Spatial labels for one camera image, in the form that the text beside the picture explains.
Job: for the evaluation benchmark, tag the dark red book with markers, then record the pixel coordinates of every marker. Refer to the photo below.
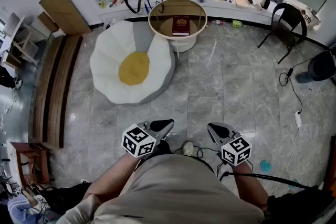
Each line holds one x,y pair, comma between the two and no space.
180,26

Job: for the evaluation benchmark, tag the white power adapter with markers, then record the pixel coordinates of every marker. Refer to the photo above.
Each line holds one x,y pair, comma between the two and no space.
298,119

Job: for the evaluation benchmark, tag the red label bottle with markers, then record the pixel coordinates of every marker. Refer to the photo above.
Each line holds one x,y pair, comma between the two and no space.
217,22

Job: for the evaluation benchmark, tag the person's black trousers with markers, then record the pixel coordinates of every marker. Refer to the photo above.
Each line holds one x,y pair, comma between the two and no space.
161,147

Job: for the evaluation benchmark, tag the black chair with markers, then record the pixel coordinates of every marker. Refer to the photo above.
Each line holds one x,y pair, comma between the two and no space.
286,31

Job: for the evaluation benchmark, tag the dark round floor appliance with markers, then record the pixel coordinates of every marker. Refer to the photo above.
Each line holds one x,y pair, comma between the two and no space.
321,66

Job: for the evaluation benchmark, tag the person's white shoe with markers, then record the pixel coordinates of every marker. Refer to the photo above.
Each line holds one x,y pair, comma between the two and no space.
188,149

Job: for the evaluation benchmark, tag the person's right forearm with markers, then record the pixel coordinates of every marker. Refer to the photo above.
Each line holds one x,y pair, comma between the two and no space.
249,189

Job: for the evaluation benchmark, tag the white shelf rack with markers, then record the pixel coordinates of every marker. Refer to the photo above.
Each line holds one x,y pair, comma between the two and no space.
18,34

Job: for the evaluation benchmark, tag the striped pale blue cloth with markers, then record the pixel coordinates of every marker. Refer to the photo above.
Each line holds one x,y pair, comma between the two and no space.
21,209

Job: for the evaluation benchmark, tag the printed white tote bag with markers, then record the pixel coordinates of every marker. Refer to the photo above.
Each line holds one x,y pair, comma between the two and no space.
311,18

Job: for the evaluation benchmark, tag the round glass side table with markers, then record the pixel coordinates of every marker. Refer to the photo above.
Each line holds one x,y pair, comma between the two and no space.
168,11

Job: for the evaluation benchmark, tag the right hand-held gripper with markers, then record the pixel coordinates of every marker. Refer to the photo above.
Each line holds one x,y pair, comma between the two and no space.
236,149

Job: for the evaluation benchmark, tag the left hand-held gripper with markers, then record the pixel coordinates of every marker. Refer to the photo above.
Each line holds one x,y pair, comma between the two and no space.
139,140

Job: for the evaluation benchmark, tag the person's beige shirt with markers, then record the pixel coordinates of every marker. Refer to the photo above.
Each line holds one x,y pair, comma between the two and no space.
178,191

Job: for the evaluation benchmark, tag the egg-shaped floor cushion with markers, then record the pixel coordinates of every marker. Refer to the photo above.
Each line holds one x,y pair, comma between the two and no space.
110,60

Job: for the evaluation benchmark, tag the teal cloth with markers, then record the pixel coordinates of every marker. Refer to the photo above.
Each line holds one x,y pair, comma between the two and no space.
266,166

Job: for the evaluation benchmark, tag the reddish wooden stool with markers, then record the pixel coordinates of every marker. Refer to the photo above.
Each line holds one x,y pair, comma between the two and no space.
29,148

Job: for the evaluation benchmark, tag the black floor bag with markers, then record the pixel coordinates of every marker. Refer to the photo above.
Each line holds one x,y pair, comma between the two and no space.
68,198

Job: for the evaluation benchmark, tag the black chest pack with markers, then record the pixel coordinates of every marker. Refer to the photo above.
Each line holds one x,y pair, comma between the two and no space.
299,207

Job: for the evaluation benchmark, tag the green bottle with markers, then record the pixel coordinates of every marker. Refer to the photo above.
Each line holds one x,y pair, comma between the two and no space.
237,24

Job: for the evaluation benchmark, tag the person's left forearm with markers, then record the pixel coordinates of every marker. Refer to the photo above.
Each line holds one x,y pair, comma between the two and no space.
110,178

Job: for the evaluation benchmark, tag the white plastic bag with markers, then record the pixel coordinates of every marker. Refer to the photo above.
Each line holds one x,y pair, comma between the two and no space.
113,24

